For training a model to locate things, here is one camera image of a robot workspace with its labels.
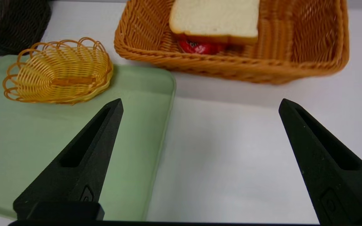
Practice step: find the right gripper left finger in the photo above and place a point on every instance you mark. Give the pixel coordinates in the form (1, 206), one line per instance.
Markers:
(80, 163)

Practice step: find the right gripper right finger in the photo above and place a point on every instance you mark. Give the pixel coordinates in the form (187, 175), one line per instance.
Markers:
(325, 175)

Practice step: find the small yellow wicker basket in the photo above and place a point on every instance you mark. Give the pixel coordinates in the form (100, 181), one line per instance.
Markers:
(58, 72)

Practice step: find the dark brown wicker basket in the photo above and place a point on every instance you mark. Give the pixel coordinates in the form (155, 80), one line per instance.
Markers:
(14, 28)

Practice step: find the toast bread slice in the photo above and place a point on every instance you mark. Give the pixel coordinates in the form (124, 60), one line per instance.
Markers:
(215, 18)

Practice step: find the light green plastic tray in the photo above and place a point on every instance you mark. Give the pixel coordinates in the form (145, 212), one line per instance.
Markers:
(27, 141)

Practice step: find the red milk carton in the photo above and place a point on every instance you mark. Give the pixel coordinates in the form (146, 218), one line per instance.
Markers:
(200, 47)

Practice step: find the orange wicker basket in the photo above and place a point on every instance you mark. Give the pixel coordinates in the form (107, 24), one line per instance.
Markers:
(294, 62)

